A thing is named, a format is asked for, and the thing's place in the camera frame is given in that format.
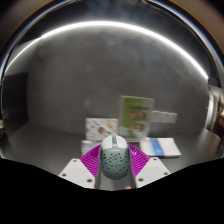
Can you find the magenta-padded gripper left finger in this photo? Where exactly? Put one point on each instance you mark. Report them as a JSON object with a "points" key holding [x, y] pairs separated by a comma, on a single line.
{"points": [[75, 171]]}

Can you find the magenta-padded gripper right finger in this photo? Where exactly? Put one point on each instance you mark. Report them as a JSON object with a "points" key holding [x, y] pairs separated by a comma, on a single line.
{"points": [[151, 170]]}

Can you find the green and white perforated mouse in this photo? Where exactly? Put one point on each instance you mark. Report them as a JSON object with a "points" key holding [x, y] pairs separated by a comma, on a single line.
{"points": [[115, 160]]}

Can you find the white book blue band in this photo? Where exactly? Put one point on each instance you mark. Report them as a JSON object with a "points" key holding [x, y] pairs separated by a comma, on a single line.
{"points": [[160, 146]]}

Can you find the grey patterned book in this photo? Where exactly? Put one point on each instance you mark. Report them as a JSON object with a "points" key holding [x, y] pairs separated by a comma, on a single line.
{"points": [[89, 146]]}

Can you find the white sticker sheet card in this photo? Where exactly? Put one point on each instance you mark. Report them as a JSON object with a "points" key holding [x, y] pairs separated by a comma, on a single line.
{"points": [[98, 128]]}

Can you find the white ceiling light strip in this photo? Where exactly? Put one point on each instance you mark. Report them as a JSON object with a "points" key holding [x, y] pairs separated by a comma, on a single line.
{"points": [[100, 23]]}

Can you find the white wall notices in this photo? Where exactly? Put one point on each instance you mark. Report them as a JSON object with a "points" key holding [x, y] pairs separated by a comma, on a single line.
{"points": [[165, 117]]}

